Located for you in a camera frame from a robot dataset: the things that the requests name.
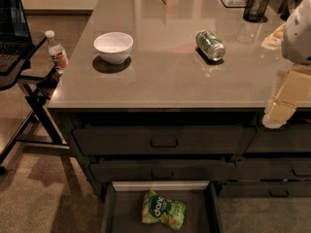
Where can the clear plastic water bottle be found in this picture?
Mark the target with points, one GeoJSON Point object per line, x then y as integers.
{"type": "Point", "coordinates": [57, 52]}

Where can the black laptop stand table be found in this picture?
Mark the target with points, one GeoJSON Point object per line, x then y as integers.
{"type": "Point", "coordinates": [37, 91]}

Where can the open bottom left drawer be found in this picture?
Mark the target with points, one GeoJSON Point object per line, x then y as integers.
{"type": "Point", "coordinates": [124, 204]}

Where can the black laptop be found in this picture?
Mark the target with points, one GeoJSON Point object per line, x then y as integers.
{"type": "Point", "coordinates": [15, 38]}

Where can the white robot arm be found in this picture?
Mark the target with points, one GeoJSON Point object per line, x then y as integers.
{"type": "Point", "coordinates": [295, 35]}

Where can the middle right drawer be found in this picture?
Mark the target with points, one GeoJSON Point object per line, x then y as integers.
{"type": "Point", "coordinates": [272, 169]}

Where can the bottom right drawer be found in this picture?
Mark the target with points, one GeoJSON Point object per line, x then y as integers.
{"type": "Point", "coordinates": [265, 189]}

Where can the black mesh cup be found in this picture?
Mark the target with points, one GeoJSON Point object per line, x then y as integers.
{"type": "Point", "coordinates": [255, 10]}

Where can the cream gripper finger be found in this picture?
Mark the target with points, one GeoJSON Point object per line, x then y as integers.
{"type": "Point", "coordinates": [290, 90]}

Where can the top right drawer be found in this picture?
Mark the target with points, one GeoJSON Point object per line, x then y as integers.
{"type": "Point", "coordinates": [289, 138]}

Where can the green soda can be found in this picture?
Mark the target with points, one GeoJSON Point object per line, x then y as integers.
{"type": "Point", "coordinates": [212, 47]}

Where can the white ceramic bowl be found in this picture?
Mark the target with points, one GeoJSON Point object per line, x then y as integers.
{"type": "Point", "coordinates": [114, 47]}

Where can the top left drawer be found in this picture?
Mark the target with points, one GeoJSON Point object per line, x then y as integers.
{"type": "Point", "coordinates": [183, 139]}

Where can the green rice chip bag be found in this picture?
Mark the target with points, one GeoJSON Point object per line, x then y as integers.
{"type": "Point", "coordinates": [158, 209]}

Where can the middle left drawer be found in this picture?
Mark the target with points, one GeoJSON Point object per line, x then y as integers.
{"type": "Point", "coordinates": [161, 169]}

